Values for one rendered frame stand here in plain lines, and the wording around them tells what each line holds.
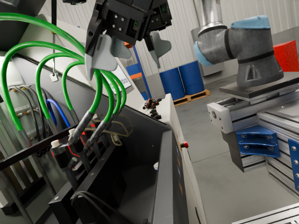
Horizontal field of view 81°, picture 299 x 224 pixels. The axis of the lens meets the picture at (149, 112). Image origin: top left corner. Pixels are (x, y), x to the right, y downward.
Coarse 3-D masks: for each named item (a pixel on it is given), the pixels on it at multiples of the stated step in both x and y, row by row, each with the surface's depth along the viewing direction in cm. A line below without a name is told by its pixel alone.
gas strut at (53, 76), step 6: (54, 0) 65; (54, 6) 65; (54, 12) 66; (54, 18) 66; (54, 24) 67; (54, 36) 68; (54, 42) 69; (54, 60) 70; (54, 66) 71; (54, 72) 72; (54, 78) 72
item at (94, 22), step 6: (96, 12) 27; (96, 18) 28; (90, 24) 28; (96, 24) 28; (102, 24) 29; (90, 30) 28; (96, 30) 28; (102, 30) 30; (90, 36) 29; (96, 36) 29; (90, 42) 29; (96, 42) 30; (90, 48) 30; (90, 54) 30
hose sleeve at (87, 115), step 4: (88, 112) 40; (84, 116) 40; (88, 116) 40; (92, 116) 40; (84, 120) 40; (88, 120) 40; (80, 124) 41; (84, 124) 41; (76, 128) 42; (80, 128) 41; (84, 128) 41; (76, 132) 41; (80, 132) 42; (76, 136) 42
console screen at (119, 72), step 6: (120, 66) 131; (114, 72) 111; (120, 72) 123; (120, 78) 116; (126, 78) 129; (126, 84) 121; (114, 90) 96; (120, 90) 104; (126, 90) 115; (114, 96) 91
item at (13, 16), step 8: (0, 16) 36; (8, 16) 36; (16, 16) 36; (24, 16) 36; (32, 16) 36; (40, 24) 36; (48, 24) 36; (56, 32) 36; (64, 32) 36; (72, 40) 36; (80, 48) 36; (96, 72) 37; (96, 80) 38; (96, 88) 38; (96, 96) 39; (96, 104) 39
